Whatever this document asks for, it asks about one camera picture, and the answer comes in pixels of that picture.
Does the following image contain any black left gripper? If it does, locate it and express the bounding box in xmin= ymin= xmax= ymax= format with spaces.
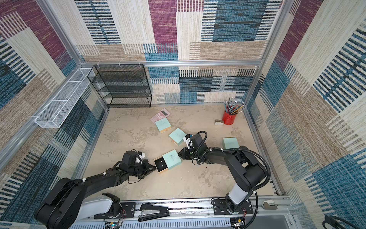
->
xmin=128 ymin=160 xmax=157 ymax=179

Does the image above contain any mint drawer jewelry box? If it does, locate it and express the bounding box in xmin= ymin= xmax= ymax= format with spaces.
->
xmin=223 ymin=137 xmax=240 ymax=149

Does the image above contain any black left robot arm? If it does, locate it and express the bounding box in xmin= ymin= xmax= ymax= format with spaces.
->
xmin=34 ymin=150 xmax=156 ymax=229

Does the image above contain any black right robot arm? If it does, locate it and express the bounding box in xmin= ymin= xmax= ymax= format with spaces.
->
xmin=178 ymin=131 xmax=271 ymax=214

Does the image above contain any black stapler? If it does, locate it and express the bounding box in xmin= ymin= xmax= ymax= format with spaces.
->
xmin=138 ymin=204 xmax=170 ymax=222

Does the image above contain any pink calculator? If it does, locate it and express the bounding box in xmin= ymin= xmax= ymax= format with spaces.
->
xmin=150 ymin=108 xmax=171 ymax=123

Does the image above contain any white tape dispenser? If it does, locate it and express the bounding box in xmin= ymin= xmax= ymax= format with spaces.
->
xmin=214 ymin=119 xmax=224 ymax=126

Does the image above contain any red pencil cup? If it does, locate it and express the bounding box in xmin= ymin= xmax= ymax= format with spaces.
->
xmin=222 ymin=111 xmax=237 ymax=126

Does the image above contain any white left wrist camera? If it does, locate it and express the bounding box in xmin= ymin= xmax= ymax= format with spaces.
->
xmin=135 ymin=151 xmax=145 ymax=164

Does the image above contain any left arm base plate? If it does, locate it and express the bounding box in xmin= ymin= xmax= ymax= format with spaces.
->
xmin=93 ymin=202 xmax=136 ymax=220

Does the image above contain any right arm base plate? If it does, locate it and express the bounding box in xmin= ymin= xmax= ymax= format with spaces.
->
xmin=210 ymin=198 xmax=254 ymax=215

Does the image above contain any black wire shelf rack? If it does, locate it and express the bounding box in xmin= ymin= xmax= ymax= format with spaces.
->
xmin=87 ymin=64 xmax=152 ymax=109

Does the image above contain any white mesh wall basket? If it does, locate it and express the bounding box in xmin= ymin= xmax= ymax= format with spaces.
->
xmin=35 ymin=68 xmax=91 ymax=128

